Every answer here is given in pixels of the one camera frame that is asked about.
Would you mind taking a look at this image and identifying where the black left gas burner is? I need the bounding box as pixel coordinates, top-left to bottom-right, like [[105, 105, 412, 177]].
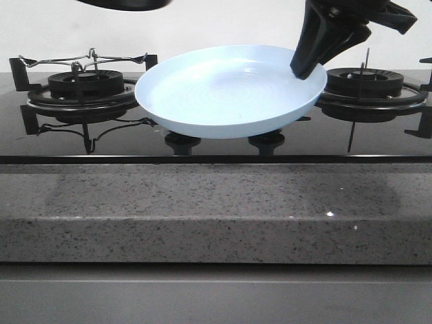
[[48, 70, 124, 99]]

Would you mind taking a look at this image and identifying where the black glass gas hob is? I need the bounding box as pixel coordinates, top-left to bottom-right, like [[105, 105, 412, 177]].
[[1, 72, 431, 164]]

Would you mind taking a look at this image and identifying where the black frying pan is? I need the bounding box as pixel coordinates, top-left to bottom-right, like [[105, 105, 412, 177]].
[[79, 0, 171, 11]]

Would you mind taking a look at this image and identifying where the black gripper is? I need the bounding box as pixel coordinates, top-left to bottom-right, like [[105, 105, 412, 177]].
[[290, 0, 417, 80]]

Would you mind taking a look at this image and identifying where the black gas burner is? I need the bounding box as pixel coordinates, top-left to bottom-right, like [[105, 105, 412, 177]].
[[325, 67, 404, 98], [48, 70, 124, 99]]

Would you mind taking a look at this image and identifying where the black right pan support grate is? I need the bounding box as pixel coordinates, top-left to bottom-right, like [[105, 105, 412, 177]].
[[298, 55, 431, 151]]

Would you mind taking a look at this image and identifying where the wire pan reducer ring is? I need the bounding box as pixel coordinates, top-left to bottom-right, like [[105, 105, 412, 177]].
[[18, 47, 149, 74]]

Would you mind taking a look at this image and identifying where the black left pan support grate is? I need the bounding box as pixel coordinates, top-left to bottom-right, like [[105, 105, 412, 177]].
[[9, 48, 158, 137]]

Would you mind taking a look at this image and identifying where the black pan support grate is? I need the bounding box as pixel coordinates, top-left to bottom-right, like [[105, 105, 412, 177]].
[[9, 48, 158, 137], [298, 55, 431, 151]]

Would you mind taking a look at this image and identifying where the black right gas burner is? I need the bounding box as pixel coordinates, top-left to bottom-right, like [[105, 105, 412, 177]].
[[325, 67, 404, 98]]

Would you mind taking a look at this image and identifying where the light blue plate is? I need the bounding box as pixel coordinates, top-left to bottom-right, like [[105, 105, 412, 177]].
[[134, 45, 327, 139]]

